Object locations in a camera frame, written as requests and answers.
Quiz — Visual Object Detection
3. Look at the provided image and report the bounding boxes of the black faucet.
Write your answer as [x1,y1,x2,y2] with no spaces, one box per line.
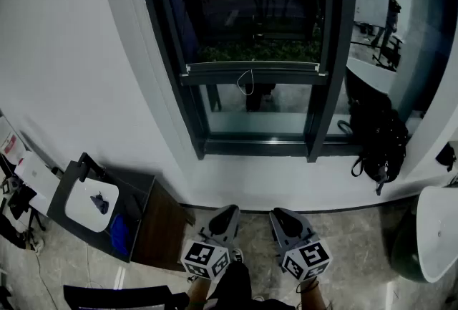
[77,152,107,183]

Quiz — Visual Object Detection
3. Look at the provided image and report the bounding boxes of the white pull cord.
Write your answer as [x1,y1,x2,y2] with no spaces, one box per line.
[237,68,255,97]

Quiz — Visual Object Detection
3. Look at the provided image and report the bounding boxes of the thin white floor cable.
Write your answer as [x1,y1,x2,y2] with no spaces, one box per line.
[34,236,120,302]

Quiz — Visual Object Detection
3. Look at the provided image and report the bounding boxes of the white rectangular appliance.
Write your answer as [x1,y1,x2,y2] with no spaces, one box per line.
[14,150,60,212]

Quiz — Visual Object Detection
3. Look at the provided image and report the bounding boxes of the black hair ties on wrist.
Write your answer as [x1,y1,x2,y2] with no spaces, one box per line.
[295,278,320,294]

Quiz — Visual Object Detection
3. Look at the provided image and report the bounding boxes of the white rectangular wash basin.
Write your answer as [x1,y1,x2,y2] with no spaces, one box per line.
[64,178,120,233]

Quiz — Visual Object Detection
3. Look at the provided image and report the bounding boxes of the white device with red label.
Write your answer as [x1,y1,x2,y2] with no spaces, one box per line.
[0,117,27,164]

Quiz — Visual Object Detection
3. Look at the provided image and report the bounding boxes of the person's left forearm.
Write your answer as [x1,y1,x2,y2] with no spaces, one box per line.
[186,276,213,310]

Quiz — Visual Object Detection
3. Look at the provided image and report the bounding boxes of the blue cloth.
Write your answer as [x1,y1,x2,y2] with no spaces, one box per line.
[109,213,131,256]

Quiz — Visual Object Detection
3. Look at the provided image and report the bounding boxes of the white oval bathtub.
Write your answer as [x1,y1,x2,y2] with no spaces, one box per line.
[389,185,458,284]

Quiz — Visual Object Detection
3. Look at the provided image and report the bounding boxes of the person's black trousers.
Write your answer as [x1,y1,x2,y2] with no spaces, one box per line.
[207,261,298,310]

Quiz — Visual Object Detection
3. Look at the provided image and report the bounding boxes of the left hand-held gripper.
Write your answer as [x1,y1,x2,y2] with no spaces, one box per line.
[180,204,240,281]

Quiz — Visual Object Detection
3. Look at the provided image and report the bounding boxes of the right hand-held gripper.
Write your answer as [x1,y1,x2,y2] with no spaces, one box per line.
[268,207,333,282]

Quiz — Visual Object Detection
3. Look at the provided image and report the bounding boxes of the black backpack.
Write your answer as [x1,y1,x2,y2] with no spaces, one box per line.
[338,97,409,197]

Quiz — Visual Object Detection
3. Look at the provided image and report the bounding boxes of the person's right forearm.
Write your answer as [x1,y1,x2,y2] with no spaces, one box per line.
[298,278,333,310]

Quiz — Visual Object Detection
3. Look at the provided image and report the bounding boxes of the dark crumpled cloth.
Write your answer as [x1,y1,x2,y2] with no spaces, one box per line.
[89,191,110,215]

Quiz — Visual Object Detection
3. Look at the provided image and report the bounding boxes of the black tripod equipment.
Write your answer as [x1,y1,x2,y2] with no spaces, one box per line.
[0,174,47,253]

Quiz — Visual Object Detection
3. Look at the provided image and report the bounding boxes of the dark grey window frame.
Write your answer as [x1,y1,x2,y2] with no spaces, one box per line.
[132,0,362,163]

